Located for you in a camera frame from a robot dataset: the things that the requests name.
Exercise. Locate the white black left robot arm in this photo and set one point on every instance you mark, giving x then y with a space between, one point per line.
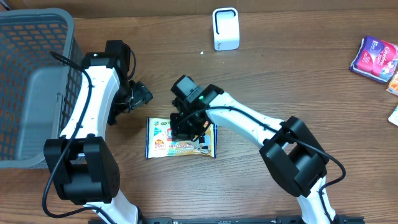
84 175

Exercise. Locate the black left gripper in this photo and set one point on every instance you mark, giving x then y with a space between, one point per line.
141 94

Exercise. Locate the red purple pantyliner pack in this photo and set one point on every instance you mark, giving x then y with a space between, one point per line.
376 59

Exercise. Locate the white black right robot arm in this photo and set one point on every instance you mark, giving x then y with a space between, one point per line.
293 156

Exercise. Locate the yellow snack packet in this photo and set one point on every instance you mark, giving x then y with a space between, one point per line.
159 141

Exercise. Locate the grey plastic shopping basket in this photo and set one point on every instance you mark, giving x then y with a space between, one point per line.
38 93

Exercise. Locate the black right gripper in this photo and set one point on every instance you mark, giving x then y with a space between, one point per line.
178 134

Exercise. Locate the orange packet at edge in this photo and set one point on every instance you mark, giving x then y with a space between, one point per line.
392 87

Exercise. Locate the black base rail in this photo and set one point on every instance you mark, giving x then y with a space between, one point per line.
339 219

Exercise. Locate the white barcode scanner stand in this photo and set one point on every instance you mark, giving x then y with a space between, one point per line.
226 32

